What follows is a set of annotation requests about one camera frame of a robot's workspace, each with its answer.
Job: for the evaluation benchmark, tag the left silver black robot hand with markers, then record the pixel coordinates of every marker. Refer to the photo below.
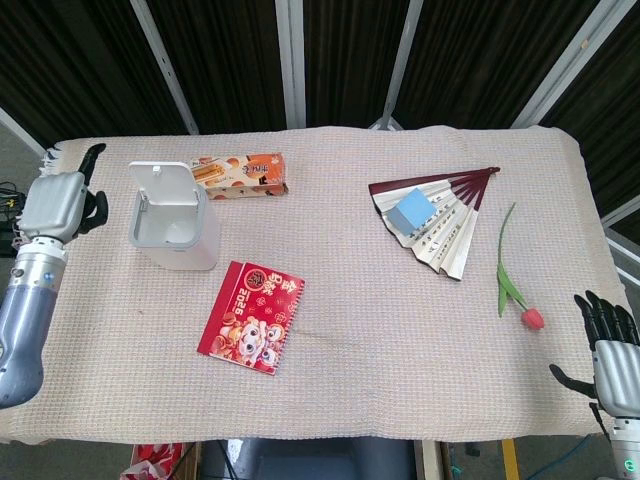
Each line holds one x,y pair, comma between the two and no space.
52,202

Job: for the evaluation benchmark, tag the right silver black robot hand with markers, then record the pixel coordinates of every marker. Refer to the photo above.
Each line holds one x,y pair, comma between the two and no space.
612,367

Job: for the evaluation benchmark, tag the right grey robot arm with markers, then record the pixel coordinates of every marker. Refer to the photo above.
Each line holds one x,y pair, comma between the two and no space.
625,445

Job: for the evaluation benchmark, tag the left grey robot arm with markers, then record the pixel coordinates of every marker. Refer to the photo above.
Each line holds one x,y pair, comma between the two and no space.
27,305

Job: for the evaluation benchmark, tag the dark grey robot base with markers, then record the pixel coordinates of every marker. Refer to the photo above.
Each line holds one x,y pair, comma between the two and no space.
305,460

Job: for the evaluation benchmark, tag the white plastic container lid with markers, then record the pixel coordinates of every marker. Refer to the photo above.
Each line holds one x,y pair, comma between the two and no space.
161,181

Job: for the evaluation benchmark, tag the white lidded trash bin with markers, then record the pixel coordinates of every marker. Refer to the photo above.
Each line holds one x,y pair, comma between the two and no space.
175,230

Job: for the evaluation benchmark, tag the artificial red tulip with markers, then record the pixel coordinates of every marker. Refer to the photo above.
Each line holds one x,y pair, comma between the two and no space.
510,285

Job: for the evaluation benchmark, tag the orange biscuit box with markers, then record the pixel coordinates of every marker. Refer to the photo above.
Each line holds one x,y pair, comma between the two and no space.
240,175

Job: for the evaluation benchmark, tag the paper folding fan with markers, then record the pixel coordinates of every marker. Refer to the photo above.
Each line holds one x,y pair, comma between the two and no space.
445,225

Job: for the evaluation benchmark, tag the red 2026 desk calendar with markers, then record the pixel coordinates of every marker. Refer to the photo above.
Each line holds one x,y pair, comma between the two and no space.
252,317

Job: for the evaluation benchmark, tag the blue cube block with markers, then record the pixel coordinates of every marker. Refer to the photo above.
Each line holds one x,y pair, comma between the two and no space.
411,210

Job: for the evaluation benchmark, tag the red patterned plastic bag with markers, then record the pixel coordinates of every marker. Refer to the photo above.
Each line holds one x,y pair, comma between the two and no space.
150,460

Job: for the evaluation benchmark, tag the beige woven tablecloth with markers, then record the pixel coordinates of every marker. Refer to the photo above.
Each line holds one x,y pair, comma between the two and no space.
330,350

